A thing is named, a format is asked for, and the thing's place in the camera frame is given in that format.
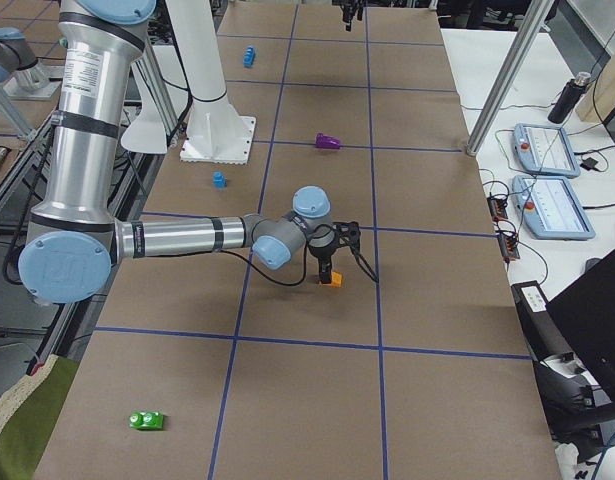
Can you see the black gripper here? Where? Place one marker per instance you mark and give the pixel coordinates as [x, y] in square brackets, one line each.
[321, 250]

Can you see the orange trapezoid block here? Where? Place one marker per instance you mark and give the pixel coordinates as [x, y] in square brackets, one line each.
[335, 280]

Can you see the purple trapezoid block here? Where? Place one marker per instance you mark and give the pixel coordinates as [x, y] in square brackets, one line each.
[323, 141]

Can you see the small blue single-stud block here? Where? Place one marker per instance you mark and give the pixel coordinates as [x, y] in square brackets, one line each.
[219, 180]

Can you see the green two-stud block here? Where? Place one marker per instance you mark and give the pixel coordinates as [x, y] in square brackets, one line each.
[146, 420]

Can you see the long blue four-stud block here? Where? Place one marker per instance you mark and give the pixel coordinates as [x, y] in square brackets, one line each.
[249, 56]

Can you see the lower teach pendant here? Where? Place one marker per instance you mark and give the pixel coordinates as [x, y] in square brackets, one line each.
[550, 209]

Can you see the teach pendant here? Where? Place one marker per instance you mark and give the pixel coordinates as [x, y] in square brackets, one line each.
[550, 209]
[544, 150]

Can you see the upper teach pendant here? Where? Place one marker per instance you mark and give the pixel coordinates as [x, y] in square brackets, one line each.
[544, 150]

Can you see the black laptop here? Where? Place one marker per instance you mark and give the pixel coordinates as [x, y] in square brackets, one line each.
[584, 313]

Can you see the black water bottle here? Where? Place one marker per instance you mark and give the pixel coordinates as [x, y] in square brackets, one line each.
[571, 93]

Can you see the green cloth with fringe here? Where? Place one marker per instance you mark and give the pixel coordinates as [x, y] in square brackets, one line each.
[28, 414]

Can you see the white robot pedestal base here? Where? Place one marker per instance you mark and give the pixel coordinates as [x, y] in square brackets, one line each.
[215, 132]

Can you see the aluminium frame pole right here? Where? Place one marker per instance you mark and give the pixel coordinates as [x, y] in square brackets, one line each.
[536, 15]

